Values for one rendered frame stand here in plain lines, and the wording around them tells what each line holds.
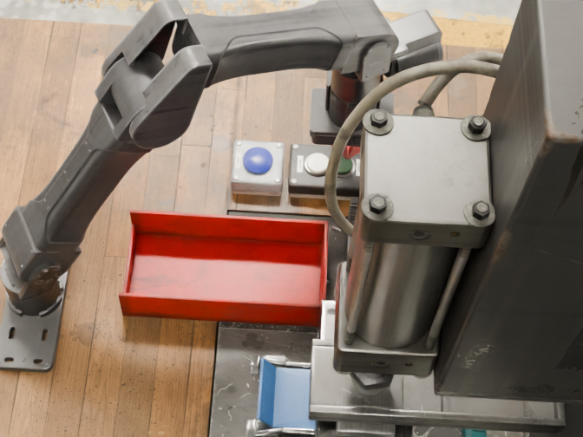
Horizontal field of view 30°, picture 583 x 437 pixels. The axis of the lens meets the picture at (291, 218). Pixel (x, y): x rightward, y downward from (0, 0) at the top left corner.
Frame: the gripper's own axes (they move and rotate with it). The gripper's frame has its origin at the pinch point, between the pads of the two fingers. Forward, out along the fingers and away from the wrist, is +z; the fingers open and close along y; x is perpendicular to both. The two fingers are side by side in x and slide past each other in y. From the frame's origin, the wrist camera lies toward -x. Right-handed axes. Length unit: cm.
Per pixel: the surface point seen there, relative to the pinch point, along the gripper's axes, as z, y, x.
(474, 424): -12.4, -13.1, 40.1
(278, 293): 5.7, 7.9, 18.1
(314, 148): 3.4, 4.3, -2.4
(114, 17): 96, 55, -98
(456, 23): 98, -31, -102
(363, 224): -54, 1, 40
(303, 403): -2.7, 4.3, 35.4
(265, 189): 4.6, 10.5, 3.6
